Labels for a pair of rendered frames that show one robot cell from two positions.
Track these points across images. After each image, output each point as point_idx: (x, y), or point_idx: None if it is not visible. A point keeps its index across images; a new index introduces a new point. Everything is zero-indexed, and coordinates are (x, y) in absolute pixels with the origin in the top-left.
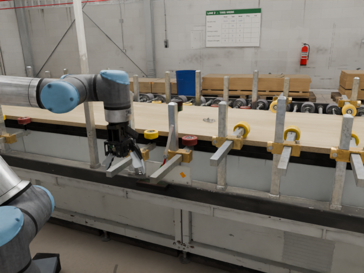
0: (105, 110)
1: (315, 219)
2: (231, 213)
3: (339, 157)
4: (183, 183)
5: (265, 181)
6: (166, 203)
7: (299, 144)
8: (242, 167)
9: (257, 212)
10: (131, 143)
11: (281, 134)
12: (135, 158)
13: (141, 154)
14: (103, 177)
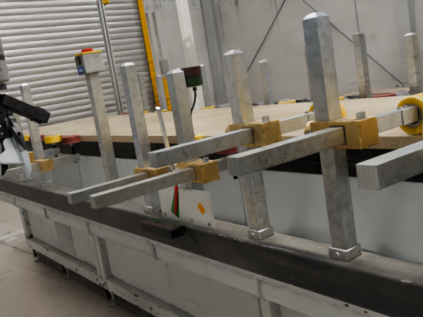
0: None
1: (419, 313)
2: (286, 292)
3: None
4: (205, 226)
5: (380, 231)
6: (199, 270)
7: (360, 120)
8: None
9: (310, 288)
10: (9, 123)
11: (324, 99)
12: (12, 148)
13: (24, 142)
14: (119, 218)
